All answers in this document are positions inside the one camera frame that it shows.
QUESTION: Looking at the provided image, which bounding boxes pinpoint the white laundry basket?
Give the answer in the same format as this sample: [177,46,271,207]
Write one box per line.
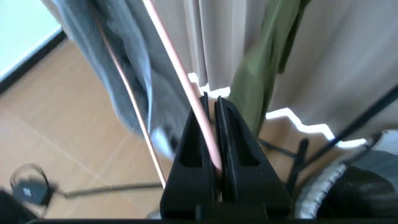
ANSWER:
[294,130,398,219]

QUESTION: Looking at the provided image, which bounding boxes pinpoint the grey cable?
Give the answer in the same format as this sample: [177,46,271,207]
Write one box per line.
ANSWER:
[63,182,164,199]

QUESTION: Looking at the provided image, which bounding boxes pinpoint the pink clothes hanger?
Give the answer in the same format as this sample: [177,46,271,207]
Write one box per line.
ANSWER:
[91,0,224,190]

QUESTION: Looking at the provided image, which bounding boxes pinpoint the pale grey shorts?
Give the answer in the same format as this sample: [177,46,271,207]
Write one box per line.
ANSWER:
[51,0,195,161]

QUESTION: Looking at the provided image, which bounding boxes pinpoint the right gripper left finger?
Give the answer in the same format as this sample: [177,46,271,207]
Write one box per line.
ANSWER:
[160,93,220,218]

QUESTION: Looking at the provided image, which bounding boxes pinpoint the green printed shirt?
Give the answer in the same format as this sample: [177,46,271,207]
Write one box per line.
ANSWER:
[228,0,312,138]

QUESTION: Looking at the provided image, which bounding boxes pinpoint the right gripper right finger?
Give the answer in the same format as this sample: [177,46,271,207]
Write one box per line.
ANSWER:
[215,96,293,218]

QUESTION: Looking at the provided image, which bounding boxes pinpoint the black clothes rack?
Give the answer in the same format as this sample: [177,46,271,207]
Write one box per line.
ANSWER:
[257,83,398,197]

